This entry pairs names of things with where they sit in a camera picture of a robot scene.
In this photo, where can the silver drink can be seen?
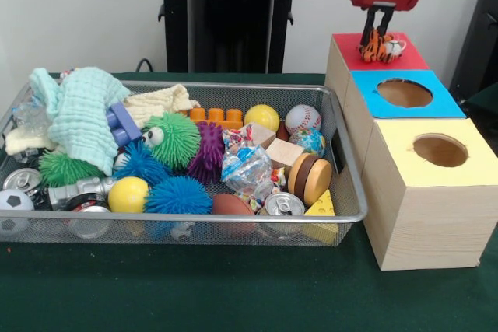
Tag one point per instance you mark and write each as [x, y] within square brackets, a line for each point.
[284, 203]

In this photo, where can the black stand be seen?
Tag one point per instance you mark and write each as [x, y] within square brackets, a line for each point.
[478, 36]

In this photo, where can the small soccer ball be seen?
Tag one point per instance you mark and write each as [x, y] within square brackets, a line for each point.
[13, 200]

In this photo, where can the yellow cheese wedge toy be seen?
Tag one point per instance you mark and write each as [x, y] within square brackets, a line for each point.
[323, 205]

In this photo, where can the cream waffle cloth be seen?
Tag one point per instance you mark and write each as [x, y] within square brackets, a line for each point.
[155, 102]

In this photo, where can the shallow clear mesh bin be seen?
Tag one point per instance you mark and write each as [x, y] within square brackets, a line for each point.
[249, 235]

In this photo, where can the globe print ball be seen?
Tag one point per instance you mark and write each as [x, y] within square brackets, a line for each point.
[309, 141]

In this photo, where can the purple plastic toy piece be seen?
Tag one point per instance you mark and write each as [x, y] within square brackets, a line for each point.
[122, 124]

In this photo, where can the blue spiky ball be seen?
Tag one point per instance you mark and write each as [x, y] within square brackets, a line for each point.
[177, 196]

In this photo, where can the wooden burger toy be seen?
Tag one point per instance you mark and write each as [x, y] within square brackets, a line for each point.
[311, 178]

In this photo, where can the mint green waffle cloth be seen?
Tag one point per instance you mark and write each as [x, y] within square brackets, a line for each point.
[85, 114]

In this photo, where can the dark green tablecloth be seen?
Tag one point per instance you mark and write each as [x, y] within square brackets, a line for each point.
[233, 293]

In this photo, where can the wooden box with three holes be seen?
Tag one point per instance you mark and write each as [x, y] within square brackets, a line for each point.
[428, 227]

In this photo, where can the orange striped tiger plush toy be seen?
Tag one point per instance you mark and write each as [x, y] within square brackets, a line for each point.
[379, 50]

